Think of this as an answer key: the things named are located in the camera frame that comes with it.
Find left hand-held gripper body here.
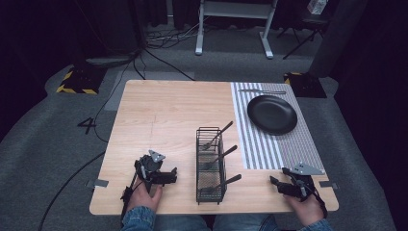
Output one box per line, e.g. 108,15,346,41
134,148,166,194

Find black round plate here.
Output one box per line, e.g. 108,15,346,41
246,94,298,136

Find black wire cutlery rack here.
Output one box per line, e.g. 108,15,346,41
195,126,228,206

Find silver table knife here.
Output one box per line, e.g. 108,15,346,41
238,89,288,96

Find person's legs in jeans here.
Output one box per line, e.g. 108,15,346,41
153,214,281,231

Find striped grey white placemat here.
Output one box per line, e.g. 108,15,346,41
229,81,326,170

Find bundle of floor cables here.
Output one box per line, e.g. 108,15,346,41
144,17,208,50

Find hand-held gripper cable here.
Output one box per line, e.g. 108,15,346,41
119,167,143,223
307,182,329,219

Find grey tape strip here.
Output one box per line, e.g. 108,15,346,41
319,180,339,190
85,178,110,190

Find left hand-held gripper cable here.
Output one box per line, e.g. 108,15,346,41
119,167,143,223

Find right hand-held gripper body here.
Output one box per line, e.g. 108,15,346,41
281,161,325,202

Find person's right hand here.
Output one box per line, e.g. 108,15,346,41
283,193,325,227

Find black floor cable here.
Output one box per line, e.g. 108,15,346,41
91,47,196,144
38,149,107,231

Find yellow black striped base plate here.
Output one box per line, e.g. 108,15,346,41
283,71,328,99
56,64,108,96

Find white box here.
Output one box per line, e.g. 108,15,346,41
306,0,329,15

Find right hand-held gripper cable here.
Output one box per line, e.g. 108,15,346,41
307,182,329,219

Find black folding stand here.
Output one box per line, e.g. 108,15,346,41
276,13,332,61

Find person's left hand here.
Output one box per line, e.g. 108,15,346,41
126,179,164,214

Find dark-handled fork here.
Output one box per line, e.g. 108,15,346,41
199,173,242,193
204,144,240,171
201,120,235,151

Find white metal table stand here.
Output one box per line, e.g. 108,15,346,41
194,0,280,60

